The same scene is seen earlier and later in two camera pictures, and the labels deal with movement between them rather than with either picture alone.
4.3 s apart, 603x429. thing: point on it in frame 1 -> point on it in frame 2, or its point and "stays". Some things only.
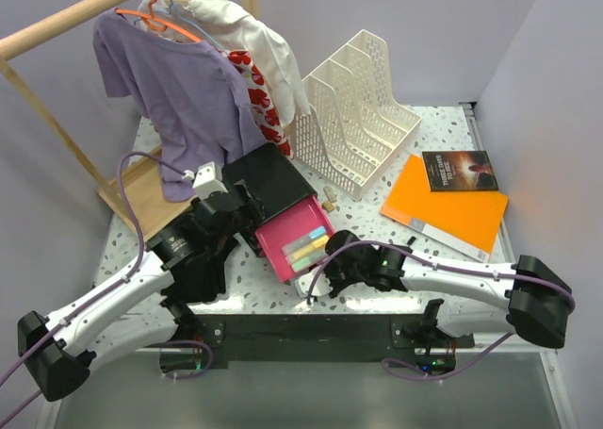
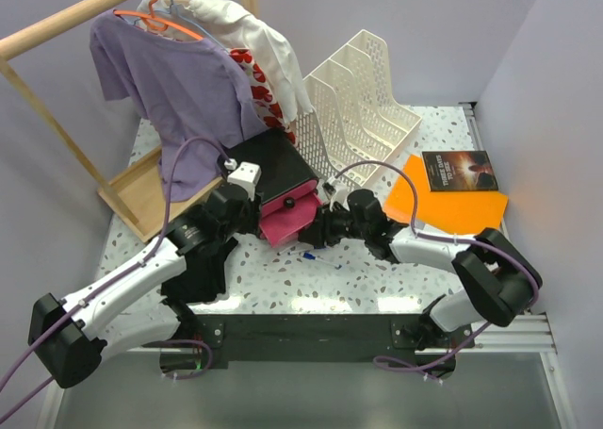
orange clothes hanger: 154,22 stays
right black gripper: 336,288 -> 319,234
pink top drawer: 274,234 -> 286,200
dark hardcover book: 459,171 stays
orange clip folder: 467,221 stays
